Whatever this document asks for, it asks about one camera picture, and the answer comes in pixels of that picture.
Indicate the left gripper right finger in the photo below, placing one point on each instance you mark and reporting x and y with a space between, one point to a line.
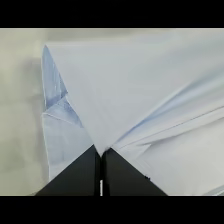
126 178

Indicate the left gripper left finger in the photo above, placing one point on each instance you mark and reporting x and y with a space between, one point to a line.
78 178

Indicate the light blue shirt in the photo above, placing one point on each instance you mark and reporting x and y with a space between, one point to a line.
133 93

